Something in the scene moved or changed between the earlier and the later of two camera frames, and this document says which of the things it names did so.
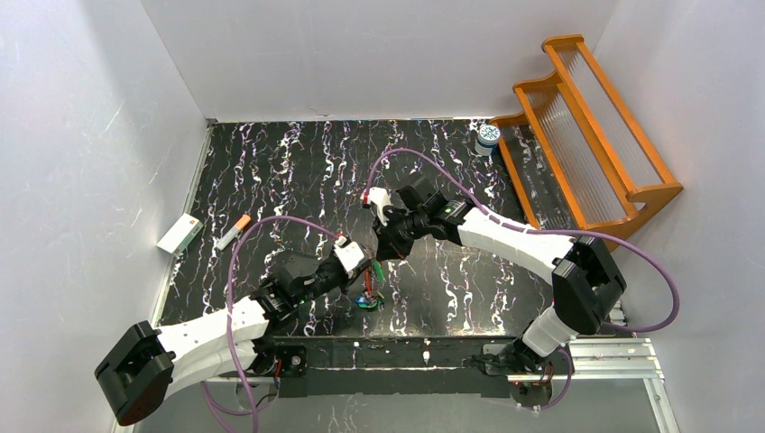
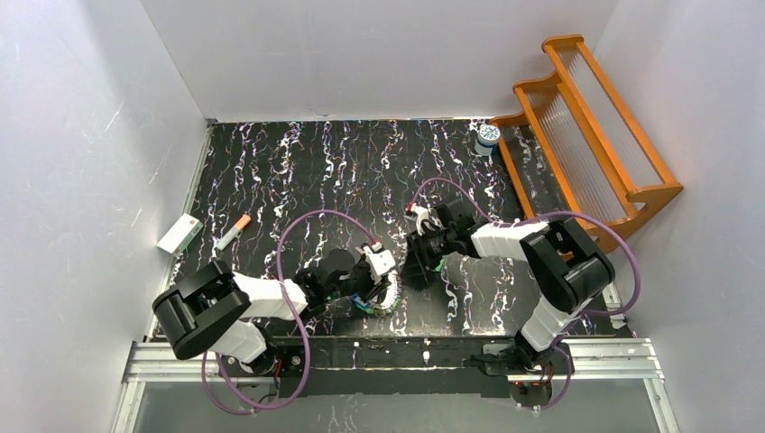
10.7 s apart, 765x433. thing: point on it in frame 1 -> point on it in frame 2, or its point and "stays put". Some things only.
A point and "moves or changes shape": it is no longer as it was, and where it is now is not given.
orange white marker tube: (243, 222) stays put
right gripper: (387, 237) -> (419, 250)
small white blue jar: (487, 139) stays put
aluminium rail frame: (577, 361) stays put
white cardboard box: (179, 234) stays put
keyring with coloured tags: (373, 278) moves or changes shape
